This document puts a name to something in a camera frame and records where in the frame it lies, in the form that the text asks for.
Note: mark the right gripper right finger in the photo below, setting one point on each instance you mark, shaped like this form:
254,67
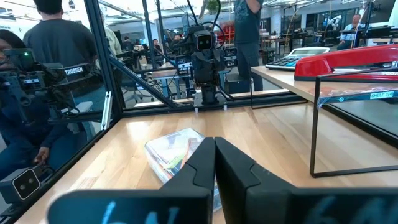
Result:
264,202

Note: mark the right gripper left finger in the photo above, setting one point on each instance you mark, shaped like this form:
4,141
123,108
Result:
186,202

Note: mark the clear plastic pencil case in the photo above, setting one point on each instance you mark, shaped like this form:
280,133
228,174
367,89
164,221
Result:
161,152

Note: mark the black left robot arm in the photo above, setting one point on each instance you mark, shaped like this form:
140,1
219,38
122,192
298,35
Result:
209,93

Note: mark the person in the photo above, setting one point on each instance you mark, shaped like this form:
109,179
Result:
157,46
247,25
59,40
348,35
18,140
113,40

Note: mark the white grey desk calculator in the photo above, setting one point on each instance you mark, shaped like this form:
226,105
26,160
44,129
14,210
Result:
289,60

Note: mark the wooden shelf with black legs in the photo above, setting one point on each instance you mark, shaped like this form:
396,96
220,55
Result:
298,87

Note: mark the red stapler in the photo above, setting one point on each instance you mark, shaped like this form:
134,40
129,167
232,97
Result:
342,60

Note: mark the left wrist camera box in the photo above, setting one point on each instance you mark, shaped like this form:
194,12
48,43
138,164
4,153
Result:
204,40

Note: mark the black aluminium table frame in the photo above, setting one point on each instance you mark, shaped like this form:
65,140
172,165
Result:
102,46

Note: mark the silver aluminium post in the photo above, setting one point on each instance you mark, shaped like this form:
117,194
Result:
106,110

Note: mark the black table-level camera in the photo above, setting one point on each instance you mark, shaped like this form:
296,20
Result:
21,185

